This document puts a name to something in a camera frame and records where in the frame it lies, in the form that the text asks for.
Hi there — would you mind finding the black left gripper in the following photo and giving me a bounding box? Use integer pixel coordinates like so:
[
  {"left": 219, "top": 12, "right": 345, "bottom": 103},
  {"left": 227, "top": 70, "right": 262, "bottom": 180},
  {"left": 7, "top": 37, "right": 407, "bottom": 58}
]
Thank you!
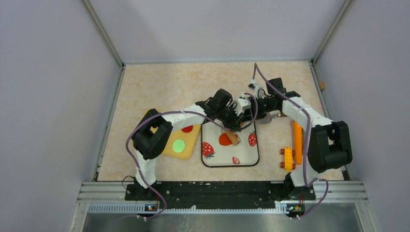
[{"left": 216, "top": 103, "right": 243, "bottom": 131}]

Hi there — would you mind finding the orange dough disc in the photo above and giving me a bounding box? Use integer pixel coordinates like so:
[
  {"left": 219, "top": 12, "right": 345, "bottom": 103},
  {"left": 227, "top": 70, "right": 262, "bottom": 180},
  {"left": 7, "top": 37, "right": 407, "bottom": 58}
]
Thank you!
[{"left": 219, "top": 133, "right": 233, "bottom": 146}]

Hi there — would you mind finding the small wooden corner stopper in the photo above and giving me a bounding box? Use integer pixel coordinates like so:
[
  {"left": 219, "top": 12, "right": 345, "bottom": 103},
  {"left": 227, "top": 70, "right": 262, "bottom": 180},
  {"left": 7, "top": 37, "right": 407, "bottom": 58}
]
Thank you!
[{"left": 318, "top": 81, "right": 326, "bottom": 91}]

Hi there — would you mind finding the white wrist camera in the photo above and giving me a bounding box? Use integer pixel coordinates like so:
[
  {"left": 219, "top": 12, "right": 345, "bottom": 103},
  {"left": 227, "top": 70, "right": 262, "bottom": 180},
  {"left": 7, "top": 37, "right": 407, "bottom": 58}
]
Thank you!
[
  {"left": 234, "top": 98, "right": 251, "bottom": 115},
  {"left": 248, "top": 82, "right": 266, "bottom": 99}
]

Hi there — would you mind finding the yellow red toy block car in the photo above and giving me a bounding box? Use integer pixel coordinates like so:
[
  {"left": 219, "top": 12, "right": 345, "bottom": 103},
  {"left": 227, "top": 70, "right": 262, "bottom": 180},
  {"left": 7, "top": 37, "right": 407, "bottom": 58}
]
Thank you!
[{"left": 279, "top": 147, "right": 296, "bottom": 172}]

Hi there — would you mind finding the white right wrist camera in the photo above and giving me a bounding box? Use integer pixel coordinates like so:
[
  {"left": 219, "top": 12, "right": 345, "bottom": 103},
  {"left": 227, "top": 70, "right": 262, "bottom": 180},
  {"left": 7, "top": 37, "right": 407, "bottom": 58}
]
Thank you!
[{"left": 248, "top": 82, "right": 266, "bottom": 99}]

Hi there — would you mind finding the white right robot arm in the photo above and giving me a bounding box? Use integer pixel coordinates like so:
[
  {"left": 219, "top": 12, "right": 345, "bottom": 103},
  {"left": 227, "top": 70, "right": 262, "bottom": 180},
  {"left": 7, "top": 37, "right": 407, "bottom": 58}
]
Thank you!
[{"left": 258, "top": 78, "right": 352, "bottom": 199}]

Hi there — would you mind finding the orange toy microphone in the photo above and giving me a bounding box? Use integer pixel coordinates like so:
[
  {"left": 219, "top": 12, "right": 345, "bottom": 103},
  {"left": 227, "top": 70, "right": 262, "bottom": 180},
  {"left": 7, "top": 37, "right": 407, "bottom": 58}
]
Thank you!
[{"left": 293, "top": 121, "right": 303, "bottom": 165}]

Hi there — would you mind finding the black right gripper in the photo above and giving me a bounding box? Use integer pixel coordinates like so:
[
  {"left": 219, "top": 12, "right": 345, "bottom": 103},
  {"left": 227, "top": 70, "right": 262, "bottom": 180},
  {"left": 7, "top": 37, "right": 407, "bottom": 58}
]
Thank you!
[{"left": 241, "top": 96, "right": 277, "bottom": 123}]

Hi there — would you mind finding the white strawberry enamel tray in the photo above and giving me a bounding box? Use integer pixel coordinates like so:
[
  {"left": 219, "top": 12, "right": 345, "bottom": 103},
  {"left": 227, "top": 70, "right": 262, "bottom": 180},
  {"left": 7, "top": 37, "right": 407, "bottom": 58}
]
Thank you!
[{"left": 201, "top": 123, "right": 260, "bottom": 168}]

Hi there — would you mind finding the yellow plastic tray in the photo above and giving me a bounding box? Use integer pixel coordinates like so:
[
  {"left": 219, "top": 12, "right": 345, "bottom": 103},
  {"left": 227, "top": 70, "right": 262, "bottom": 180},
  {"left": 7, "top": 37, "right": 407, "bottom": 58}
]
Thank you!
[{"left": 141, "top": 109, "right": 202, "bottom": 161}]

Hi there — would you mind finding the steel scraper wooden handle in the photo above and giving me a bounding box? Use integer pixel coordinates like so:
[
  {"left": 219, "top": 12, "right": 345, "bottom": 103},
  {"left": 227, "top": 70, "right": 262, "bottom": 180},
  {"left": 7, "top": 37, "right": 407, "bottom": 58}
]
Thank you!
[{"left": 258, "top": 113, "right": 286, "bottom": 124}]

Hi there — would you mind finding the red dough disc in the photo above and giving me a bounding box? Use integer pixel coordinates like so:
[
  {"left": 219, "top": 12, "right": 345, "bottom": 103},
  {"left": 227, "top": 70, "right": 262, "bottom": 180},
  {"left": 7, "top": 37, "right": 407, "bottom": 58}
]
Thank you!
[{"left": 181, "top": 125, "right": 193, "bottom": 133}]

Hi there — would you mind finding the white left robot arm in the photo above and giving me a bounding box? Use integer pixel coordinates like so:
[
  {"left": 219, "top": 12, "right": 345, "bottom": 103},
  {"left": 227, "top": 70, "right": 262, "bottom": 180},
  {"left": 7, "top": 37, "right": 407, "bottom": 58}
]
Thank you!
[{"left": 126, "top": 89, "right": 258, "bottom": 200}]

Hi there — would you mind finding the wooden pastry roller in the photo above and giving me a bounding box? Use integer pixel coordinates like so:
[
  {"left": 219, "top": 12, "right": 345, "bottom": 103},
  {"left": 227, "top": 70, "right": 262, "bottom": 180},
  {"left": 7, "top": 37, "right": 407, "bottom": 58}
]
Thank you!
[{"left": 224, "top": 130, "right": 241, "bottom": 145}]

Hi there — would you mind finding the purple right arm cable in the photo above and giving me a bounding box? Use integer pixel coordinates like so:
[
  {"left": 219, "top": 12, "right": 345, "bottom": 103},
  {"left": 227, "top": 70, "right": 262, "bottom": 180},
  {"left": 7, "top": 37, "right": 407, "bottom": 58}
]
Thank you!
[{"left": 252, "top": 62, "right": 329, "bottom": 220}]

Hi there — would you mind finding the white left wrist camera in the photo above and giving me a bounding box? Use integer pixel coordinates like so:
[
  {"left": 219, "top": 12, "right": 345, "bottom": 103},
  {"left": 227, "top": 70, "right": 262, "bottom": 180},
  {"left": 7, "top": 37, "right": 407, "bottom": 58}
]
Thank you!
[{"left": 234, "top": 98, "right": 251, "bottom": 115}]

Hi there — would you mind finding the green dough disc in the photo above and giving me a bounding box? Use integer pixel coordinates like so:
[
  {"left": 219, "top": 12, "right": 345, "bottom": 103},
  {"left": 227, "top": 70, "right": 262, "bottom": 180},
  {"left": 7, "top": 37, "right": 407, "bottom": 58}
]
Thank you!
[{"left": 172, "top": 139, "right": 186, "bottom": 153}]

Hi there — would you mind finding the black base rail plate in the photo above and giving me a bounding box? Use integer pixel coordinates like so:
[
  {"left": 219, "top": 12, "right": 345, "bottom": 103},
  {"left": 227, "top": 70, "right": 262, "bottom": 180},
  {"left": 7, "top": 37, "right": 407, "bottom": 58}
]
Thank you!
[{"left": 125, "top": 181, "right": 316, "bottom": 209}]

